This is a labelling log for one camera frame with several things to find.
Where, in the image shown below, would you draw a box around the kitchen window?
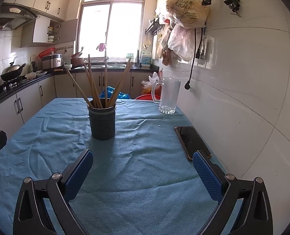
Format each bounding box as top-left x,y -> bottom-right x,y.
77,0 -> 145,61

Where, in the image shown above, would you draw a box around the silver rice cooker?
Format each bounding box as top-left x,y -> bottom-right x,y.
41,53 -> 63,71

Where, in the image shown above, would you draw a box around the clear glass mug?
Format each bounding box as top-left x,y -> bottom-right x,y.
151,78 -> 181,114

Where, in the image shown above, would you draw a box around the sink faucet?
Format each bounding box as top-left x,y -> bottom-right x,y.
104,48 -> 109,67

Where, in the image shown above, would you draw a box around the wooden chopstick three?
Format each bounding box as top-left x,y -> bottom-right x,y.
84,64 -> 98,108

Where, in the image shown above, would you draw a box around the blue table cloth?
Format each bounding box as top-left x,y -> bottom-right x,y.
0,98 -> 217,234

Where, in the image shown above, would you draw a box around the wooden chopstick two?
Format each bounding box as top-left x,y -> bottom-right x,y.
66,70 -> 93,108

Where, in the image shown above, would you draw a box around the detergent bottle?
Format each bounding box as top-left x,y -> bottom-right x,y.
140,52 -> 152,67

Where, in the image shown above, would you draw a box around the black smartphone brown case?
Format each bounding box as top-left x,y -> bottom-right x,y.
175,126 -> 212,161

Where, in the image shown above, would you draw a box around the black wok with lid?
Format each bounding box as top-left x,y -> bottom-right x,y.
0,57 -> 26,82

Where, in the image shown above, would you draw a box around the white pink plastic bags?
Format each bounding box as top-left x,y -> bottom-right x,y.
157,23 -> 196,66

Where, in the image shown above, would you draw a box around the red lid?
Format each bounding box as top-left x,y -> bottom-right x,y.
38,47 -> 56,59

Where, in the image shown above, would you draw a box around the dark green utensil holder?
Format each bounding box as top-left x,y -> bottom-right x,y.
87,98 -> 116,141

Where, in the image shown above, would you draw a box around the black power plug cable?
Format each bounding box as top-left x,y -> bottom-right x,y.
184,28 -> 202,91

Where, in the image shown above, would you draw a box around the wooden chopstick one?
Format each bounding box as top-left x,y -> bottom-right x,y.
88,55 -> 102,109

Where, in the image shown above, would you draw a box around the blue plastic bag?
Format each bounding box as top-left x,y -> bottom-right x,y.
99,85 -> 131,100

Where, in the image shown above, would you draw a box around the yellow printed plastic bag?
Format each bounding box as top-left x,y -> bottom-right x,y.
166,0 -> 210,29

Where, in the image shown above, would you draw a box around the wooden chopstick five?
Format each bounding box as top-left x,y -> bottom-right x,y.
106,57 -> 132,108

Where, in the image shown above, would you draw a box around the range hood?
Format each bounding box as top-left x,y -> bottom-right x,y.
0,3 -> 38,31

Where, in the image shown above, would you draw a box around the wooden chopstick four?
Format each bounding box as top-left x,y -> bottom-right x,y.
104,48 -> 108,108

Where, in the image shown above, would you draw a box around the wall hook rail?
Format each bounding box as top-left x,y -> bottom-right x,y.
145,18 -> 164,36

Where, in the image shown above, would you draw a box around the red plastic basin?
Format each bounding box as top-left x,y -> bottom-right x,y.
135,94 -> 153,101

